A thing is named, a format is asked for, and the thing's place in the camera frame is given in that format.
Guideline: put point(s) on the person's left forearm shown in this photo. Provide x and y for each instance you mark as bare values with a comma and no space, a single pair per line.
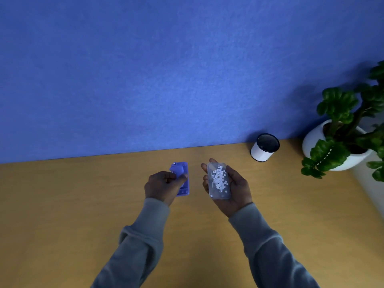
141,245

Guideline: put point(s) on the person's left thumb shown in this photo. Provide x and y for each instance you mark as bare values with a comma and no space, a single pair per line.
169,175

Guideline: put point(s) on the white cup with dark rim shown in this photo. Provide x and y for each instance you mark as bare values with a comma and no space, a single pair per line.
261,152

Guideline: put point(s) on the pile of white paper dots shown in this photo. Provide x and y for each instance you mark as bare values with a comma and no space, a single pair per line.
219,178

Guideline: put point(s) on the person's left hand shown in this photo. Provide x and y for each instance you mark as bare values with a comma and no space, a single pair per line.
159,187

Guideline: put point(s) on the green leafy plant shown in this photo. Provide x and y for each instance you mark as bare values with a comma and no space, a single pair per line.
336,101

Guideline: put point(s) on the person's right forearm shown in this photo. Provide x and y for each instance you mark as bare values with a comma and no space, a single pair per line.
264,248

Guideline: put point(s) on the white round plant pot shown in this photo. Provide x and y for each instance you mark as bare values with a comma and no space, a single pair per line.
312,140

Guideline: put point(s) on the person's right hand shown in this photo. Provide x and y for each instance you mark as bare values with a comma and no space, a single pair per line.
237,196

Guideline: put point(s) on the person's right thumb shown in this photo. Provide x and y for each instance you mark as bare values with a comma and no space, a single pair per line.
234,176

